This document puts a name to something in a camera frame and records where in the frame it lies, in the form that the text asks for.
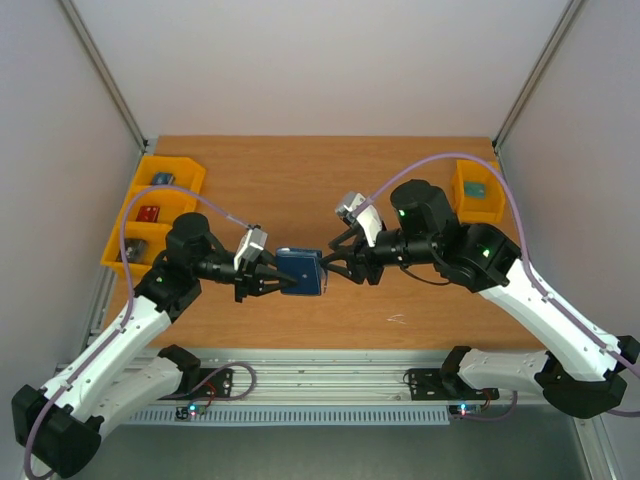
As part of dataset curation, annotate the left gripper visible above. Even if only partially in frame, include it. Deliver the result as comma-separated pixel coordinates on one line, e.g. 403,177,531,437
193,249,299,303

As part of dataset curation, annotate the blue card holder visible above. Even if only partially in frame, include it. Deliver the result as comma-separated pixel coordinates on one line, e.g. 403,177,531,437
275,247,328,296

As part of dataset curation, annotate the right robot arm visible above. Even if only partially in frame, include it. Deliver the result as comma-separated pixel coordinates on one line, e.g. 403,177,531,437
322,179,639,419

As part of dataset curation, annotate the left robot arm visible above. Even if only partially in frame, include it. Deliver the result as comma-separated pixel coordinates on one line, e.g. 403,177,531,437
11,212,296,479

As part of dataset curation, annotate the red card in bin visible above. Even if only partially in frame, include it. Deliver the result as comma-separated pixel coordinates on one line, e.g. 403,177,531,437
135,205,160,223

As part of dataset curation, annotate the dark card in bin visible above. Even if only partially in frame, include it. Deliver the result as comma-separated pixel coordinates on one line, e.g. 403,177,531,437
124,238,148,264

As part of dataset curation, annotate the teal card in bin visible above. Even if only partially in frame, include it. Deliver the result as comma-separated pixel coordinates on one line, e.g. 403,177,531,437
463,181,487,199

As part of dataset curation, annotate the blue card in bin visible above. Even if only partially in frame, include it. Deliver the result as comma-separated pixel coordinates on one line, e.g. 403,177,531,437
150,172,175,186

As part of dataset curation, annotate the yellow bin near left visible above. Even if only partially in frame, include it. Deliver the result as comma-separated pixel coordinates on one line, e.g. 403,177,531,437
101,222,170,277

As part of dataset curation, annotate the yellow bin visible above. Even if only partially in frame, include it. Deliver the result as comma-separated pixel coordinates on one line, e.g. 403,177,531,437
101,222,170,277
132,155,207,193
451,159,506,224
127,189,197,226

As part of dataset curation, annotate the yellow bin middle left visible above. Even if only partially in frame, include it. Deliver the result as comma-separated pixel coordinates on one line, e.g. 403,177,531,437
127,189,197,226

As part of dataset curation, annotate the yellow bin right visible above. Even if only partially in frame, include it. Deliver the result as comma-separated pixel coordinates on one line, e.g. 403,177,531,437
451,159,506,224

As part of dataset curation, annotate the yellow bin far left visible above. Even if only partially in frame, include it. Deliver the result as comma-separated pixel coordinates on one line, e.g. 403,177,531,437
132,155,207,193

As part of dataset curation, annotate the left controller board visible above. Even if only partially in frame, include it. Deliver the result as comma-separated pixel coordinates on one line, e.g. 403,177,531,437
175,404,207,421

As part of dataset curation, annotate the controller board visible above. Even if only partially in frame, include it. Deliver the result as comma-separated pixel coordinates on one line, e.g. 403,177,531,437
449,403,484,417
175,404,207,421

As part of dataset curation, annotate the right controller board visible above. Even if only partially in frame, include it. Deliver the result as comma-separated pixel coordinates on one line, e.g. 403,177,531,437
449,403,484,417

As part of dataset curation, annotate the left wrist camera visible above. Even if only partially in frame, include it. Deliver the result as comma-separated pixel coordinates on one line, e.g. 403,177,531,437
233,226,268,271

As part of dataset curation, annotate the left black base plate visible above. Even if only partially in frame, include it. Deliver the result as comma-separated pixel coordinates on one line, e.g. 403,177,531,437
166,368,234,401

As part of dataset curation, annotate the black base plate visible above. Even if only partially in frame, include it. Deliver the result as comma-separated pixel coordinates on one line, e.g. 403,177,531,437
402,368,500,401
166,368,234,401

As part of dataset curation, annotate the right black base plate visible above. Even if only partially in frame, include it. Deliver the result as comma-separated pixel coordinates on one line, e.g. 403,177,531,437
402,368,500,401

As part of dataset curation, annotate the grey slotted cable duct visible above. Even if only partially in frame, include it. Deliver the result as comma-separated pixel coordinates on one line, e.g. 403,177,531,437
127,405,449,427

